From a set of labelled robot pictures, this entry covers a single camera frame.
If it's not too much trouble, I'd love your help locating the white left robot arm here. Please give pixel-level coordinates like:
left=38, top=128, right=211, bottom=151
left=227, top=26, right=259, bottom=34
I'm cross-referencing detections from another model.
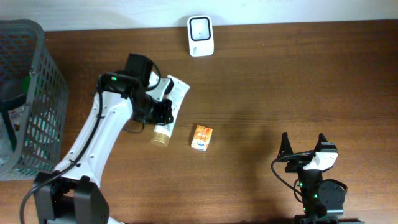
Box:
left=19, top=54, right=174, bottom=223

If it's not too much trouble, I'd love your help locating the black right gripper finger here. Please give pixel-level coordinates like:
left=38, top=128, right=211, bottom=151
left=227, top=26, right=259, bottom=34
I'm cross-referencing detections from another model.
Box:
left=314, top=133, right=328, bottom=151
left=277, top=132, right=293, bottom=159

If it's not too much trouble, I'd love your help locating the small orange carton box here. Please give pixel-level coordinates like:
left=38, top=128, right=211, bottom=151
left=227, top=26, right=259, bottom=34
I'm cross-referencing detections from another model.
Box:
left=190, top=124, right=213, bottom=152

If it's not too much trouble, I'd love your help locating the grey plastic mesh basket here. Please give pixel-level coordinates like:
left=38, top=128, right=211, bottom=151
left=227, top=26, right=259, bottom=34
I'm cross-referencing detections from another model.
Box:
left=1, top=19, right=69, bottom=181

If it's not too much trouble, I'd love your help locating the white barcode scanner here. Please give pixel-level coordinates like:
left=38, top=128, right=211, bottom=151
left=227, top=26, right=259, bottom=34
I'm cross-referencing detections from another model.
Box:
left=187, top=15, right=215, bottom=57

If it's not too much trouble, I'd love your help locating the white cream tube gold cap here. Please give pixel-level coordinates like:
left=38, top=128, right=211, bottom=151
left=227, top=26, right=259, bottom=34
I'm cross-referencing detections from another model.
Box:
left=150, top=75, right=190, bottom=147

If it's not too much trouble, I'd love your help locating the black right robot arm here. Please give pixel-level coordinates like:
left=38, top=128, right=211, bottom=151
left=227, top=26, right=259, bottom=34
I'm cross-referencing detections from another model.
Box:
left=271, top=132, right=362, bottom=224

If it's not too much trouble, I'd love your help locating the green white tape package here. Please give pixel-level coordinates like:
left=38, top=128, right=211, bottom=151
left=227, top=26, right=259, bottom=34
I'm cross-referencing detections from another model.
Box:
left=1, top=94, right=26, bottom=152

